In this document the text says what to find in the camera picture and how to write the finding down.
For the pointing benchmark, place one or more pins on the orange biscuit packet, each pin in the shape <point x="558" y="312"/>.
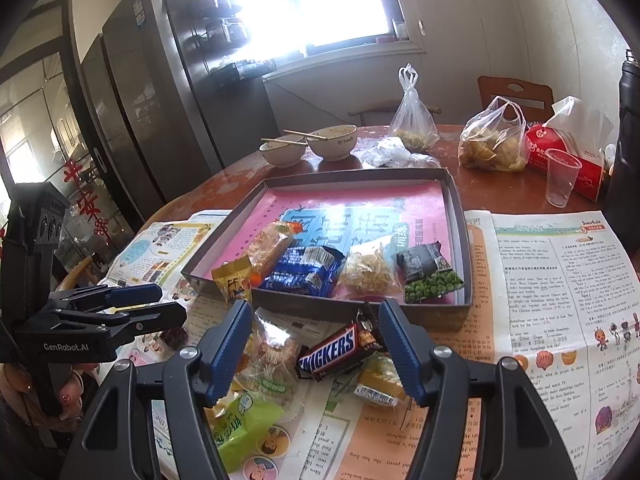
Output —
<point x="267" y="247"/>

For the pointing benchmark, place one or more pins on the green bread packet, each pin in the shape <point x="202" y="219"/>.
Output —
<point x="245" y="427"/>

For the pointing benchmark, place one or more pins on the small beige bowl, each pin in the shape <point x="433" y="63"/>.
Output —
<point x="281" y="156"/>

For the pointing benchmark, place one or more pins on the grey cardboard box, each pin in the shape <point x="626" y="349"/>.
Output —
<point x="430" y="316"/>

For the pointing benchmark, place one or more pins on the small dark candy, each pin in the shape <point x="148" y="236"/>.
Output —
<point x="175" y="336"/>

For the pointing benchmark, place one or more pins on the blue snack packet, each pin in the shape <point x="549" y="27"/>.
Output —
<point x="305" y="270"/>

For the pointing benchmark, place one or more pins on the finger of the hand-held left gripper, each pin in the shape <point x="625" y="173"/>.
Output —
<point x="135" y="292"/>
<point x="160" y="312"/>

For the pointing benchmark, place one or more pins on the small grey box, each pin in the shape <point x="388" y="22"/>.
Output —
<point x="400" y="30"/>

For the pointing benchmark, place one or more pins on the large beige bowl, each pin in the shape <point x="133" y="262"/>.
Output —
<point x="332" y="146"/>

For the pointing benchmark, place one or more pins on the crumpled clear plastic bag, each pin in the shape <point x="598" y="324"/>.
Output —
<point x="395" y="155"/>

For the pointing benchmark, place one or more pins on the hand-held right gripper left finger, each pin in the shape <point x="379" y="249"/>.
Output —
<point x="230" y="345"/>

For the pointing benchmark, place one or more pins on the plastic bag of fried food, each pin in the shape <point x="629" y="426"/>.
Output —
<point x="492" y="145"/>

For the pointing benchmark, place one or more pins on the small dark snack packet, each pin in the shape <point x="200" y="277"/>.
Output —
<point x="367" y="331"/>

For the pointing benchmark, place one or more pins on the small yellow snack packet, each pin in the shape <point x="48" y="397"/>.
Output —
<point x="231" y="280"/>

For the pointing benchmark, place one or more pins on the bright window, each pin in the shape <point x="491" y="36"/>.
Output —
<point x="340" y="0"/>

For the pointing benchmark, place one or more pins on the glass door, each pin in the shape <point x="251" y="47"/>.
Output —
<point x="40" y="110"/>

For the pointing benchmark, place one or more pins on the brown wooden chair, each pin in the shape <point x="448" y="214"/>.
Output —
<point x="530" y="95"/>

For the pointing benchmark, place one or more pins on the newspaper with orange page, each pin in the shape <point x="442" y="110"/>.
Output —
<point x="550" y="270"/>

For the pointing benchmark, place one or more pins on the wooden chopstick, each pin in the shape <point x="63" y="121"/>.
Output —
<point x="282" y="142"/>
<point x="305" y="135"/>

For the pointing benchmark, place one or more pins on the black thermos bottle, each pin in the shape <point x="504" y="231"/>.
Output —
<point x="625" y="160"/>

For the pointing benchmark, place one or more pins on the person's left hand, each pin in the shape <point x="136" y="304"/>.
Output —
<point x="70" y="392"/>

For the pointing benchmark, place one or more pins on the clear rice cracker bag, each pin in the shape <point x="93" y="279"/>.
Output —
<point x="272" y="355"/>

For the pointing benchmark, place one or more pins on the curved wooden chair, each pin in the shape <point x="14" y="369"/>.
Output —
<point x="75" y="271"/>

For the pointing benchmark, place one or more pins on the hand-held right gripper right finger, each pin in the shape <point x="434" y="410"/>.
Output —
<point x="400" y="345"/>

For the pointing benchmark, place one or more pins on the brown chocolate bar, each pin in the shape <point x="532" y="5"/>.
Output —
<point x="327" y="352"/>

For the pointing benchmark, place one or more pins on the grey refrigerator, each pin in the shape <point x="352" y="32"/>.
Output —
<point x="150" y="110"/>

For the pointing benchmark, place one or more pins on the red tissue packet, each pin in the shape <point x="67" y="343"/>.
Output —
<point x="537" y="147"/>

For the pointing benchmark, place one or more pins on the clear plastic cup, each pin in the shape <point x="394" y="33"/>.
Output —
<point x="562" y="180"/>

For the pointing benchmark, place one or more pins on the tall tied plastic bag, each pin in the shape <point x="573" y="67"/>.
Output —
<point x="412" y="120"/>

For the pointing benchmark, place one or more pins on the small square cracker packet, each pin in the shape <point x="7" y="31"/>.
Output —
<point x="380" y="382"/>

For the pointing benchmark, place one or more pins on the clear noodle snack bag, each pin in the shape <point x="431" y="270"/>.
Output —
<point x="370" y="272"/>

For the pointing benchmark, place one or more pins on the red paper decoration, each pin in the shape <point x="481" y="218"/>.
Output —
<point x="85" y="197"/>

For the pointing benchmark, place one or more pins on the black green pea packet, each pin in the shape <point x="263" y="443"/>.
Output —
<point x="430" y="270"/>

